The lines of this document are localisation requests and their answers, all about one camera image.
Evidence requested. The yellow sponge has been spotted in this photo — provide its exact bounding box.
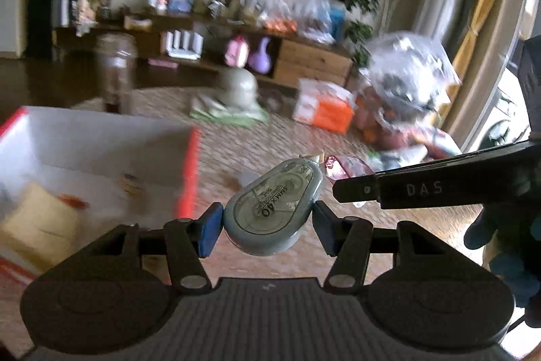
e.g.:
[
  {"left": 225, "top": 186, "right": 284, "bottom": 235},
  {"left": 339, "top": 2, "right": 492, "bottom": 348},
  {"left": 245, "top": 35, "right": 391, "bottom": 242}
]
[{"left": 0, "top": 182, "right": 87, "bottom": 273}]

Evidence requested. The large clear plastic bag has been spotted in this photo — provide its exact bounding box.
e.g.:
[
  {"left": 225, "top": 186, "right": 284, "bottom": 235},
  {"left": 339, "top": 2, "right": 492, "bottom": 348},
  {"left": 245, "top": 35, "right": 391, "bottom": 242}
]
[{"left": 366, "top": 31, "right": 461, "bottom": 112}]

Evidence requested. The grey round pot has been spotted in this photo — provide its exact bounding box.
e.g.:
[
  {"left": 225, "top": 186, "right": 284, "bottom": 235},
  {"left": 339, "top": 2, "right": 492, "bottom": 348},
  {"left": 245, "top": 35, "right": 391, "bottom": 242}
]
[{"left": 215, "top": 68, "right": 258, "bottom": 110}]

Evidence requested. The orange and white tissue box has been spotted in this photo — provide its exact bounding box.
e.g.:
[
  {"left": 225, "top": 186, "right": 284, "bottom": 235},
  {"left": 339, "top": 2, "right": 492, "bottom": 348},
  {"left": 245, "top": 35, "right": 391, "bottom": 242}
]
[{"left": 293, "top": 78, "right": 356, "bottom": 134}]

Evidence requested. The pink toy bag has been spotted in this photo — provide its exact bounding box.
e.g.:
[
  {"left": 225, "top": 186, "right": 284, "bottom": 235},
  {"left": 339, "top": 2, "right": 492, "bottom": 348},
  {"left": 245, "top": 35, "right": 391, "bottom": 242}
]
[{"left": 225, "top": 36, "right": 249, "bottom": 69}]

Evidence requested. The person's right hand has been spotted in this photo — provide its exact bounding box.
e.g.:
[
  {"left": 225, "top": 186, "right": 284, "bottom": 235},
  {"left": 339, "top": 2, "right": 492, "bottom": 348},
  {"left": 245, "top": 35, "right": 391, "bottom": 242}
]
[{"left": 464, "top": 204, "right": 541, "bottom": 329}]

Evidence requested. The white appliance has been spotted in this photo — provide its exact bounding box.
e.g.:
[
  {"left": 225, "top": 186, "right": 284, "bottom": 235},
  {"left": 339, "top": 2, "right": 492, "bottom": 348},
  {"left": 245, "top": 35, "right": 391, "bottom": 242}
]
[{"left": 482, "top": 82, "right": 531, "bottom": 152}]

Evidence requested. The wooden media console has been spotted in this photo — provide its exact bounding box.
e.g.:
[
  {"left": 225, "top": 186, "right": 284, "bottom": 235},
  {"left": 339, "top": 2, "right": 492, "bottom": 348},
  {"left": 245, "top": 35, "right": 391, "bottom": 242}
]
[{"left": 53, "top": 12, "right": 356, "bottom": 89}]

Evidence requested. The green cloth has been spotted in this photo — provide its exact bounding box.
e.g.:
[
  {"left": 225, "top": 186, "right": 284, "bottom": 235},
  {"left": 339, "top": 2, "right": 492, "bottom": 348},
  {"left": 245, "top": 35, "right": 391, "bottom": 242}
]
[{"left": 190, "top": 96, "right": 269, "bottom": 127}]

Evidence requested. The white router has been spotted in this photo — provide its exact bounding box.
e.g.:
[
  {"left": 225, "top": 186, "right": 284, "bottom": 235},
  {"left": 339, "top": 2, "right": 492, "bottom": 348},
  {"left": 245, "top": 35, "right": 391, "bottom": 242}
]
[{"left": 165, "top": 30, "right": 204, "bottom": 61}]

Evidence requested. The clear wrapper with red print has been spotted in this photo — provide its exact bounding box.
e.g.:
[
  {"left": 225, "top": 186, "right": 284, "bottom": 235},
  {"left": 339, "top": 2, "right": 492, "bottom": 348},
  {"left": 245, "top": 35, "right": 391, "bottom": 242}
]
[{"left": 323, "top": 155, "right": 377, "bottom": 181}]

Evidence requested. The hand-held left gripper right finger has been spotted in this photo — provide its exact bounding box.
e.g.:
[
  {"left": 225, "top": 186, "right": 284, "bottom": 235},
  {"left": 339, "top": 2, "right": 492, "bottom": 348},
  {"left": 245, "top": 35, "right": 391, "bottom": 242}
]
[{"left": 313, "top": 200, "right": 428, "bottom": 296}]

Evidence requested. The blue plastic bag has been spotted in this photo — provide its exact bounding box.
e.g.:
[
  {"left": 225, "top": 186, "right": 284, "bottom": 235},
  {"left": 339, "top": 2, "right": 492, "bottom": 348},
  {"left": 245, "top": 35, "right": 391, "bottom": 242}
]
[{"left": 302, "top": 0, "right": 347, "bottom": 44}]

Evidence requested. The clear glass jar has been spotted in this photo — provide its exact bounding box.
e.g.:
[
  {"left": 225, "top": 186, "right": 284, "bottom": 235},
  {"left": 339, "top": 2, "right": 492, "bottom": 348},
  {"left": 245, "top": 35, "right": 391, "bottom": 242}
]
[{"left": 95, "top": 33, "right": 138, "bottom": 114}]

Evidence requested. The grey correction tape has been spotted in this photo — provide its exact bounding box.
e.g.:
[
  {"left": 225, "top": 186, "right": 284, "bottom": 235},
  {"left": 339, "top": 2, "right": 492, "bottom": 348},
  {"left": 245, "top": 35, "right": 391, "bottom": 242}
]
[{"left": 222, "top": 158, "right": 325, "bottom": 257}]

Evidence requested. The small orange toy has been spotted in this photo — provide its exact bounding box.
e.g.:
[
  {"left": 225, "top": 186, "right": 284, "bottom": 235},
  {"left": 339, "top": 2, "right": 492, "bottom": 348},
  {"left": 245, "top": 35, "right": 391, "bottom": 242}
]
[{"left": 57, "top": 194, "right": 90, "bottom": 212}]

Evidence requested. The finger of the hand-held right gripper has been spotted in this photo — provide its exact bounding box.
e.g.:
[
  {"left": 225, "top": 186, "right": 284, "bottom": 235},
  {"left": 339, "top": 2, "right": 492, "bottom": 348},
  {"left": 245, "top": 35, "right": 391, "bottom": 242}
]
[{"left": 332, "top": 174, "right": 381, "bottom": 204}]

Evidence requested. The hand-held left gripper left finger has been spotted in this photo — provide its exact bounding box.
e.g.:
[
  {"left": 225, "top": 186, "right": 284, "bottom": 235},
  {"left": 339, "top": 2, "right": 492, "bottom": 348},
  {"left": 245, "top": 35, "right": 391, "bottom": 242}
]
[{"left": 108, "top": 202, "right": 225, "bottom": 296}]

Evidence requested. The white box with red rim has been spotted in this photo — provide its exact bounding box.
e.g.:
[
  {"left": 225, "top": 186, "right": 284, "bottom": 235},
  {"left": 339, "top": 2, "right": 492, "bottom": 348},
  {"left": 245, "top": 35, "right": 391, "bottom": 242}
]
[{"left": 0, "top": 106, "right": 201, "bottom": 290}]

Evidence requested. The purple watering can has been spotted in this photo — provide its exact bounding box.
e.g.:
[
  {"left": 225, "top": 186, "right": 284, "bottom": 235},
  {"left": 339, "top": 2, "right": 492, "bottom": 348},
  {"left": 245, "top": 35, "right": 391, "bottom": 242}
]
[{"left": 249, "top": 36, "right": 273, "bottom": 75}]

